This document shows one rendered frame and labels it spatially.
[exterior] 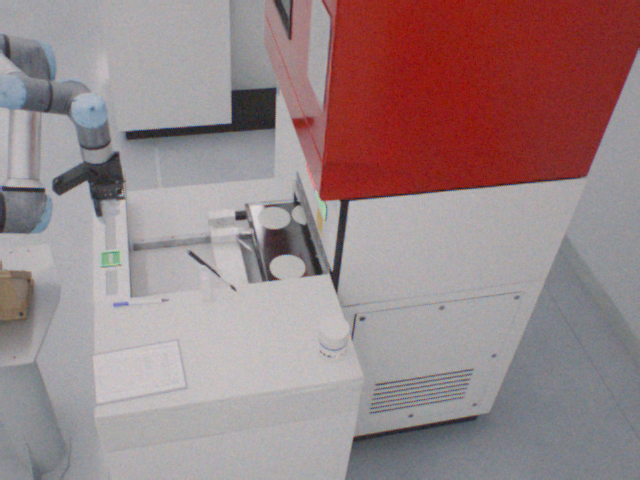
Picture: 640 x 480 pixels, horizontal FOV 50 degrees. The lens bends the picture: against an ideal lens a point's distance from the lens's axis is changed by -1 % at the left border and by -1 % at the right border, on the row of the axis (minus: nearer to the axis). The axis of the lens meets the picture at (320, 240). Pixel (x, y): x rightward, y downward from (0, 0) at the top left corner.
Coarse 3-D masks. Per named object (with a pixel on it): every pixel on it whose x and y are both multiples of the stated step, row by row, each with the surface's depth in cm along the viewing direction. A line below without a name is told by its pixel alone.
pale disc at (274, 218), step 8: (264, 208) 218; (272, 208) 218; (280, 208) 219; (264, 216) 216; (272, 216) 216; (280, 216) 216; (288, 216) 216; (264, 224) 213; (272, 224) 213; (280, 224) 213
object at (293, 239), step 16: (256, 208) 218; (288, 208) 219; (256, 224) 213; (288, 224) 213; (272, 240) 208; (288, 240) 209; (304, 240) 209; (272, 256) 203; (304, 256) 204; (304, 272) 199; (320, 272) 200
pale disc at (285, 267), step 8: (280, 256) 203; (288, 256) 204; (272, 264) 201; (280, 264) 201; (288, 264) 201; (296, 264) 201; (272, 272) 198; (280, 272) 199; (288, 272) 199; (296, 272) 199
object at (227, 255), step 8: (208, 224) 217; (224, 224) 214; (232, 224) 215; (216, 248) 207; (224, 248) 207; (232, 248) 207; (216, 256) 204; (224, 256) 204; (232, 256) 205; (240, 256) 205; (216, 264) 202; (224, 264) 202; (232, 264) 202; (240, 264) 203; (224, 272) 200; (232, 272) 200; (240, 272) 200; (232, 280) 198; (240, 280) 198
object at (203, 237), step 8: (200, 232) 215; (208, 232) 216; (136, 240) 211; (144, 240) 211; (152, 240) 211; (160, 240) 212; (168, 240) 212; (176, 240) 213; (184, 240) 214; (192, 240) 214; (200, 240) 215; (208, 240) 216; (136, 248) 211; (144, 248) 212; (152, 248) 213
